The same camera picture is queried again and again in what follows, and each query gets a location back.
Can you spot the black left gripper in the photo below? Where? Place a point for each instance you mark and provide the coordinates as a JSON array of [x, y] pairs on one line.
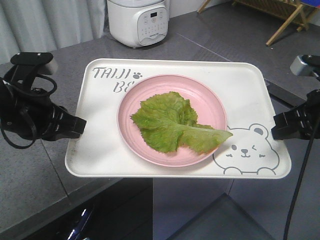
[[30, 113]]

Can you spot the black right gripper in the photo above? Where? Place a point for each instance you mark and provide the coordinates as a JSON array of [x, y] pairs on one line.
[[301, 122]]

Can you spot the cream bear serving tray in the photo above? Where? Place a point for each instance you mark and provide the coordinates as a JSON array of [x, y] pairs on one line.
[[251, 153]]

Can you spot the pink round plate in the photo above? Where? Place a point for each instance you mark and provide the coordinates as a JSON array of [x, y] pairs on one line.
[[203, 100]]

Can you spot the green lettuce leaf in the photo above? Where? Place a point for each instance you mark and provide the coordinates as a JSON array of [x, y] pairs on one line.
[[167, 121]]

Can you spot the grey-white curtain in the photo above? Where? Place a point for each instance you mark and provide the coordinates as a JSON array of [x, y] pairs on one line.
[[48, 25]]

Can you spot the wooden dish rack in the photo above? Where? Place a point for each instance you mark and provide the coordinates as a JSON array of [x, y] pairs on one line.
[[297, 12]]

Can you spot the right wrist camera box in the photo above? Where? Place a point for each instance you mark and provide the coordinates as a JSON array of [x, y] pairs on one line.
[[306, 65]]

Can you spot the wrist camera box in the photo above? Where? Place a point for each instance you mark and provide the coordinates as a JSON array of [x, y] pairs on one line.
[[44, 62], [306, 65]]

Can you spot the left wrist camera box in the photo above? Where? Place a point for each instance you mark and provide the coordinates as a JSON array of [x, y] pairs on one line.
[[44, 62]]

